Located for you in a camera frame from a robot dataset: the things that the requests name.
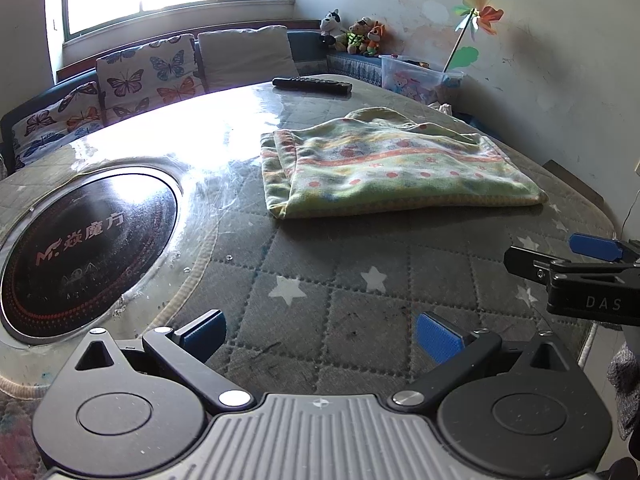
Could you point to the floral green children's shirt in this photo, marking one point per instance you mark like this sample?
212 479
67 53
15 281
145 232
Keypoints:
400 170

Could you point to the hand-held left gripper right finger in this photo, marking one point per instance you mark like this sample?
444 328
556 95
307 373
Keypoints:
440 338

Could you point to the plain beige cushion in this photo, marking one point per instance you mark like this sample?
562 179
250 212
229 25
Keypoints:
245 55

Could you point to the long butterfly print cushion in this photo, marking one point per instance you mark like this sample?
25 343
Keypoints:
55 120

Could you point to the square butterfly print cushion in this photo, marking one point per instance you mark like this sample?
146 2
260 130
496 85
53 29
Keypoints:
150 75

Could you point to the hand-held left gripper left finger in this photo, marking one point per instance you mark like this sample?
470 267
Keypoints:
202 336

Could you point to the orange fox plush toy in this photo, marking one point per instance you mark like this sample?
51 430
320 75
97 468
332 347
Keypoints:
375 37

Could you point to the round black induction cooktop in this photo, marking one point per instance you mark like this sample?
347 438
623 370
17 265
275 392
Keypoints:
90 250

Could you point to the brown bear plush toy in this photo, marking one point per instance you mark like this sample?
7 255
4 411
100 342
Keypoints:
357 37

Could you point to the black remote control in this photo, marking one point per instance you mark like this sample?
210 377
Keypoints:
312 85

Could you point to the black and white plush toy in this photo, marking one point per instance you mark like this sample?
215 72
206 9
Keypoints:
331 22

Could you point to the person's grey clothing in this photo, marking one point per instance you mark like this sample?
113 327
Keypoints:
627 390

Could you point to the clear plastic storage box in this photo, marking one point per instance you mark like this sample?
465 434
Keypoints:
415 82

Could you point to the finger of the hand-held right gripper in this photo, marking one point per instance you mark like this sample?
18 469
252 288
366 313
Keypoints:
595 246
527 262

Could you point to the blue sofa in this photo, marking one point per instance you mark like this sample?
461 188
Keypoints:
307 45

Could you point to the colourful pinwheel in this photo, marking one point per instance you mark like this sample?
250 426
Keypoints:
482 15

